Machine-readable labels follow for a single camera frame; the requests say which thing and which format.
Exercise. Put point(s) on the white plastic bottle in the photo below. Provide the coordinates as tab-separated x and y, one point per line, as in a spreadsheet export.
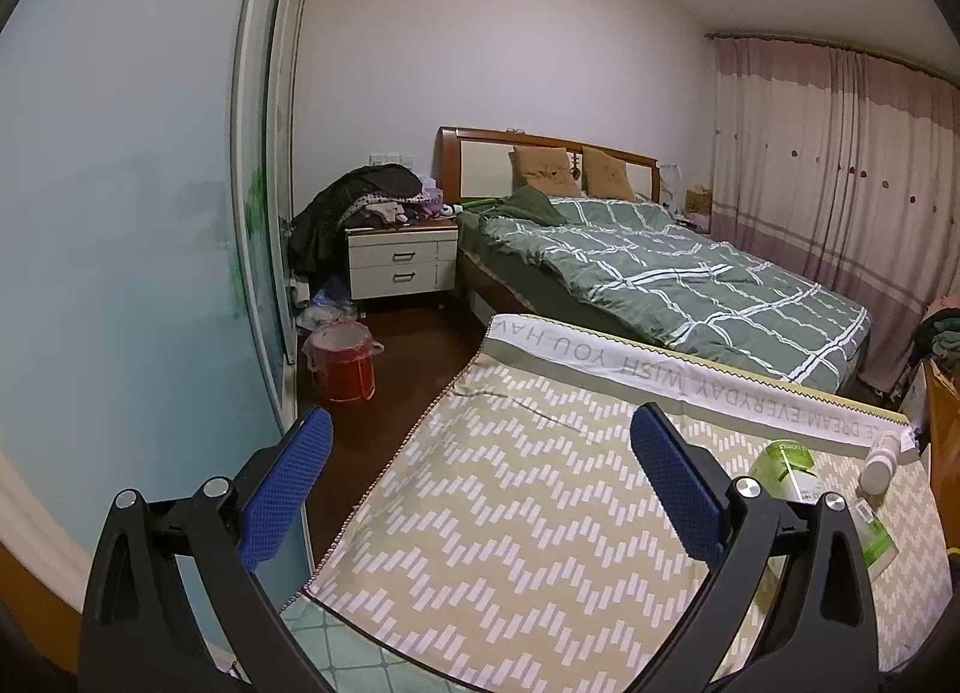
877	468

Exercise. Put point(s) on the pile of dark clothes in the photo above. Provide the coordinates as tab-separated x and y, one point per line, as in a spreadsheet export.
375	190

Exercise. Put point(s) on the white crumpled bag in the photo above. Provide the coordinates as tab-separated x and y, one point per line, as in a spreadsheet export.
673	183

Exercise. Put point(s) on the teal checked cloth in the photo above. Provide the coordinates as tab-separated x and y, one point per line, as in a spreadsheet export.
360	655

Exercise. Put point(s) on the white wall switch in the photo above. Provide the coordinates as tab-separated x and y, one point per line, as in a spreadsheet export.
391	160

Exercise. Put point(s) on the pale blue sliding wardrobe door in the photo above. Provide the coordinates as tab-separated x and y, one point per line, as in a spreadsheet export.
112	213

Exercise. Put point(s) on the crumpled plastic bags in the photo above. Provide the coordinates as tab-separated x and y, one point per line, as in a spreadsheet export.
330	307

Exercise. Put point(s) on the green clear plastic bottle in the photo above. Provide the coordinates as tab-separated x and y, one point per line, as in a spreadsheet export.
784	464

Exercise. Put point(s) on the wooden desk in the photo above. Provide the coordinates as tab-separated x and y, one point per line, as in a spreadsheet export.
945	400

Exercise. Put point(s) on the red bucket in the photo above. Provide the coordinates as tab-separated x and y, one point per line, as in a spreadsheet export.
341	370

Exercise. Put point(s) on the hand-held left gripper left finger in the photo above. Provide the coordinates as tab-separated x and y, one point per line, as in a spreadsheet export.
289	490

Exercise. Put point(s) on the beige zigzag patterned tablecloth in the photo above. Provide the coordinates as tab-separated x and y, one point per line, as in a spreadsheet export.
487	513

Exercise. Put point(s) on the wooden bed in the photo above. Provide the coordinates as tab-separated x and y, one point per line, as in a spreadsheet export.
480	160

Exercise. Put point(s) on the green stick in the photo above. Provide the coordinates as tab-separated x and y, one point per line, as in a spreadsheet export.
484	201

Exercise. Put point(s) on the pile of folded clothes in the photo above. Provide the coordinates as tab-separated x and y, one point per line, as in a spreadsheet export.
941	333

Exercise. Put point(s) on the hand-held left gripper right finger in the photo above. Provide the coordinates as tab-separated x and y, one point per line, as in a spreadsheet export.
675	483

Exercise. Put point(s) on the dark green garment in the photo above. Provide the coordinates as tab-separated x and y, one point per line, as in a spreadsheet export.
529	207

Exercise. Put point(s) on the white nightstand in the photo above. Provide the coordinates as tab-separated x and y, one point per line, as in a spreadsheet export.
397	265

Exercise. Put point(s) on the green checked quilt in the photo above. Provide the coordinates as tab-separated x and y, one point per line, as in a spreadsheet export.
675	273

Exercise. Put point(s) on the brown cushion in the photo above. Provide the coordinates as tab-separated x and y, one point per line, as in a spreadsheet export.
609	174
544	172

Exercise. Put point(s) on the pink and white curtain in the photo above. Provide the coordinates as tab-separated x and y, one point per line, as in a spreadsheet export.
825	175

